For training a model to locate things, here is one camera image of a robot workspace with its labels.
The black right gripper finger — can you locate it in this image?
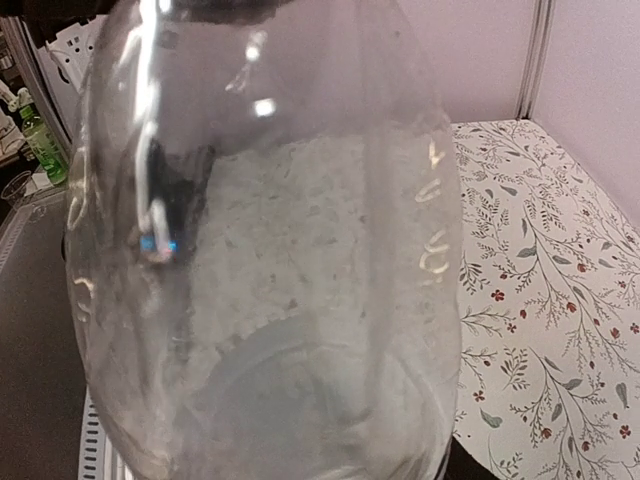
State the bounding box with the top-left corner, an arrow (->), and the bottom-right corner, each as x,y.
440,438 -> 495,480

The clear Pepsi plastic bottle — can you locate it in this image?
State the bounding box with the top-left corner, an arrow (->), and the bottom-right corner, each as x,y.
64,1 -> 462,479

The green tea bottle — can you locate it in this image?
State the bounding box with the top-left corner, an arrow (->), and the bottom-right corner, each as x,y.
19,105 -> 68,185

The floral patterned table mat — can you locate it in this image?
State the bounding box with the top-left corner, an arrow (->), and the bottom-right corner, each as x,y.
453,120 -> 639,479

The aluminium corner post left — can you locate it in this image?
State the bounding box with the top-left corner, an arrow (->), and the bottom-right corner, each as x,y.
515,0 -> 556,120

